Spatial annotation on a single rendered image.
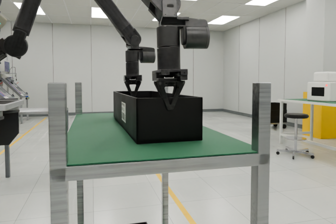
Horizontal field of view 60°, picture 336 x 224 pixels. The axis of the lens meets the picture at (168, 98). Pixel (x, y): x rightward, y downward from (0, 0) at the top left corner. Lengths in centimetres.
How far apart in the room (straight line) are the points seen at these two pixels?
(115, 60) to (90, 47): 91
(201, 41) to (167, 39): 8
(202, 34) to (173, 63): 10
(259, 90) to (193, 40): 20
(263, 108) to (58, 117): 41
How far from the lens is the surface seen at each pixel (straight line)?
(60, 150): 57
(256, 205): 70
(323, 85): 508
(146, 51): 128
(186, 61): 1067
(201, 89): 1083
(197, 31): 72
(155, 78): 71
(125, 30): 123
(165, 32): 70
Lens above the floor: 110
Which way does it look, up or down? 3 degrees down
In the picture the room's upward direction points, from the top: straight up
